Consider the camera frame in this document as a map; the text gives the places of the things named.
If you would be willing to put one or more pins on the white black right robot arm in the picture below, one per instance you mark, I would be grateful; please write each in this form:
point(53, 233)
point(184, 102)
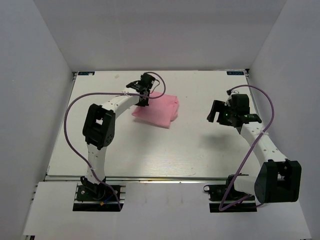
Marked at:
point(278, 180)

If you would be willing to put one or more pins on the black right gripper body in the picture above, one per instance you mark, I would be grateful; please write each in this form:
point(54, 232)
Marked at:
point(228, 112)

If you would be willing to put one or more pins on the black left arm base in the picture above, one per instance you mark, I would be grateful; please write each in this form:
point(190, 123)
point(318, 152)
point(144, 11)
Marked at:
point(92, 197)

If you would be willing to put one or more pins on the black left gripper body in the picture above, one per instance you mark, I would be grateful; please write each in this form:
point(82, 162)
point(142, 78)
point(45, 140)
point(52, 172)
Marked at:
point(143, 102)

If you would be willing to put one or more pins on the blue label sticker left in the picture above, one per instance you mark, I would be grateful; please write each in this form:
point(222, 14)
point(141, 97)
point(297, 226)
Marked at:
point(86, 73)

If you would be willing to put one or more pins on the blue label sticker right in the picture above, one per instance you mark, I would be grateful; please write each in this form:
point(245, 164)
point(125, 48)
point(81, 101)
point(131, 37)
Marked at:
point(235, 73)

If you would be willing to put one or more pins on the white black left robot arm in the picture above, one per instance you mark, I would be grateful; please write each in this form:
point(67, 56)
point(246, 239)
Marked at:
point(100, 123)

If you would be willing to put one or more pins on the blue label sticker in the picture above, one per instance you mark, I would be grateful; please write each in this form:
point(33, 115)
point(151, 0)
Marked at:
point(235, 73)
point(86, 73)

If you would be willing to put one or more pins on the pink t shirt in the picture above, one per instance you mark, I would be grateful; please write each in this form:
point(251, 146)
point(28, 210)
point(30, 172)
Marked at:
point(160, 112)

